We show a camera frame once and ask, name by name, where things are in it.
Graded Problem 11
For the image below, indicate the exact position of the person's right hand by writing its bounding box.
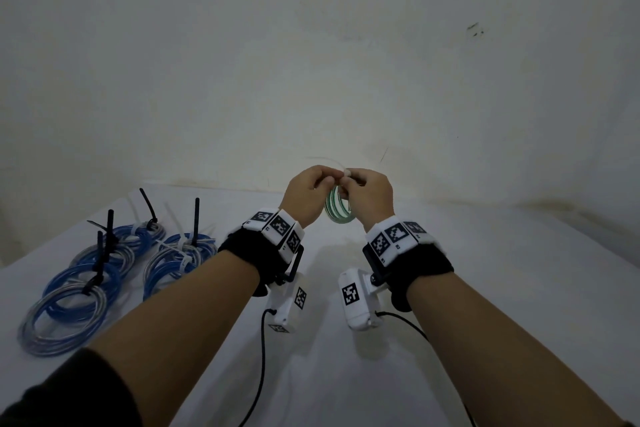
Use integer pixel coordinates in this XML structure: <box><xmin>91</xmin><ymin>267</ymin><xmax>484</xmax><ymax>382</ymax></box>
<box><xmin>338</xmin><ymin>168</ymin><xmax>397</xmax><ymax>233</ymax></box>

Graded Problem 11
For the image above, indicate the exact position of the black sleeve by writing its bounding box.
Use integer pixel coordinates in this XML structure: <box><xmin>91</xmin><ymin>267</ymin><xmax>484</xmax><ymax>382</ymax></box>
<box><xmin>0</xmin><ymin>348</ymin><xmax>144</xmax><ymax>427</ymax></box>

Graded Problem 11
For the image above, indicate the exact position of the green wire coil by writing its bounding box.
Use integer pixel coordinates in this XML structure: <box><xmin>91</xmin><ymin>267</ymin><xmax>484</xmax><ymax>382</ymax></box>
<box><xmin>323</xmin><ymin>184</ymin><xmax>357</xmax><ymax>226</ymax></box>

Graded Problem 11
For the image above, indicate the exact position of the black wristband with marker tags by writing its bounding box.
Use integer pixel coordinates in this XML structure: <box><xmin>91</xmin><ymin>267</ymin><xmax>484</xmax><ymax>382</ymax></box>
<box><xmin>218</xmin><ymin>209</ymin><xmax>306</xmax><ymax>297</ymax></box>
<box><xmin>362</xmin><ymin>216</ymin><xmax>455</xmax><ymax>313</ymax></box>

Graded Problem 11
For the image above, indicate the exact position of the black camera cable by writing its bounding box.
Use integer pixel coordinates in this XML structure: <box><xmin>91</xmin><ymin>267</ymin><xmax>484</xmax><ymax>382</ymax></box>
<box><xmin>375</xmin><ymin>311</ymin><xmax>477</xmax><ymax>427</ymax></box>
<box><xmin>239</xmin><ymin>309</ymin><xmax>279</xmax><ymax>427</ymax></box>

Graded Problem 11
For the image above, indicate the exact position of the pile of blue cable coils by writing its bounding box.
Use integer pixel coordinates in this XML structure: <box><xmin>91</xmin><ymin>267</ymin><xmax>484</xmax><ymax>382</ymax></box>
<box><xmin>17</xmin><ymin>221</ymin><xmax>219</xmax><ymax>358</ymax></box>

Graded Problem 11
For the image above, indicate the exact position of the person's left forearm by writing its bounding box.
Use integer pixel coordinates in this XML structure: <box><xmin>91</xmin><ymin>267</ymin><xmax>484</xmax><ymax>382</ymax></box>
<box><xmin>86</xmin><ymin>250</ymin><xmax>262</xmax><ymax>427</ymax></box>

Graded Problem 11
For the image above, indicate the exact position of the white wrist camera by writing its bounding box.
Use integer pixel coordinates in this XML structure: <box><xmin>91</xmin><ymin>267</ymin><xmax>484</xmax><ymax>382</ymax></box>
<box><xmin>338</xmin><ymin>268</ymin><xmax>385</xmax><ymax>332</ymax></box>
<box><xmin>265</xmin><ymin>274</ymin><xmax>309</xmax><ymax>335</ymax></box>

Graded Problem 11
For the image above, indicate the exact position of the person's left hand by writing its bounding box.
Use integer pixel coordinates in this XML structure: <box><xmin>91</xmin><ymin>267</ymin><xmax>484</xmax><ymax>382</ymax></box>
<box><xmin>278</xmin><ymin>165</ymin><xmax>346</xmax><ymax>230</ymax></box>

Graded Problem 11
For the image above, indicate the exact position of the person's right forearm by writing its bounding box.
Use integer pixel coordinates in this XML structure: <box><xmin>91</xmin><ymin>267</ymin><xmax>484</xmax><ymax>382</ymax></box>
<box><xmin>406</xmin><ymin>272</ymin><xmax>629</xmax><ymax>427</ymax></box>

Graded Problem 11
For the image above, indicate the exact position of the white zip tie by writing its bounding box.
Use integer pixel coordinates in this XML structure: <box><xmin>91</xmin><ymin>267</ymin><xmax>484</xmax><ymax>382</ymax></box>
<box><xmin>156</xmin><ymin>240</ymin><xmax>197</xmax><ymax>273</ymax></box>
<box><xmin>305</xmin><ymin>157</ymin><xmax>351</xmax><ymax>177</ymax></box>

